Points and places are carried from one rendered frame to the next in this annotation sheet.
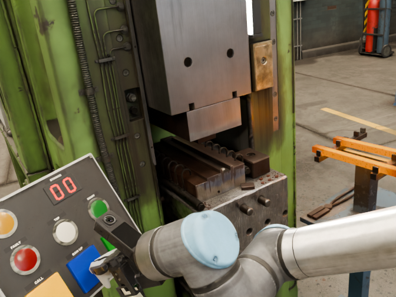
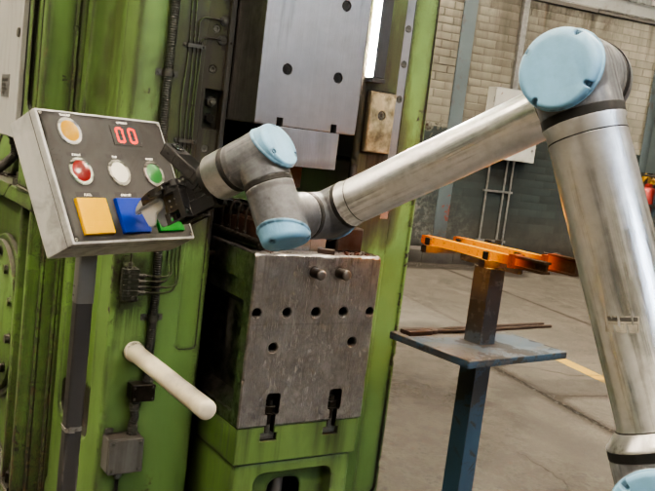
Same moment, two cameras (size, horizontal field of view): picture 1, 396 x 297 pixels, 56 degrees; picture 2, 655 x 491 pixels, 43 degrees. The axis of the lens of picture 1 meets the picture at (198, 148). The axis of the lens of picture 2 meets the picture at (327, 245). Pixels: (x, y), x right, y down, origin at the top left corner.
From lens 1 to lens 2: 108 cm
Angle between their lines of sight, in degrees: 15
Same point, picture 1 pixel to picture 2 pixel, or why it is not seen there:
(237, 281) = (288, 183)
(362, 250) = (394, 169)
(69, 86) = (148, 59)
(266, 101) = not seen: hidden behind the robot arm
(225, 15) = (340, 34)
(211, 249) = (272, 143)
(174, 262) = (237, 158)
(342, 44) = not seen: hidden behind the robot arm
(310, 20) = (526, 201)
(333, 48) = not seen: hidden behind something
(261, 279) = (309, 201)
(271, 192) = (355, 270)
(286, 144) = (395, 246)
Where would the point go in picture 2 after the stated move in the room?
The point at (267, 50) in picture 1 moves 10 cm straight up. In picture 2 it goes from (388, 105) to (393, 69)
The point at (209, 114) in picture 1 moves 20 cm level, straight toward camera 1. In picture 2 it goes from (297, 139) to (294, 140)
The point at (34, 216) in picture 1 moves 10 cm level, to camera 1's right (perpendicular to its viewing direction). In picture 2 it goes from (96, 142) to (145, 148)
